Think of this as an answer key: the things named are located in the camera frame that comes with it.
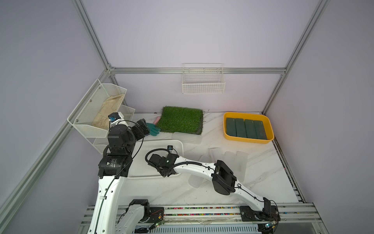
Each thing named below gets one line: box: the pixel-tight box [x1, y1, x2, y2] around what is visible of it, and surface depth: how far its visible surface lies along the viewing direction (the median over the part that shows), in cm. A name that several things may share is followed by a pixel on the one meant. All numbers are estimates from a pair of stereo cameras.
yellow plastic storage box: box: [223, 111, 275, 144], surface depth 106 cm
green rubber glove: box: [146, 122, 161, 137], surface depth 109 cm
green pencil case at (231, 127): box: [225, 117, 238, 137], surface depth 110 cm
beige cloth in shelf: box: [91, 93, 125, 130], surface depth 84 cm
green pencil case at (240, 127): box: [235, 117, 247, 138], surface depth 112 cm
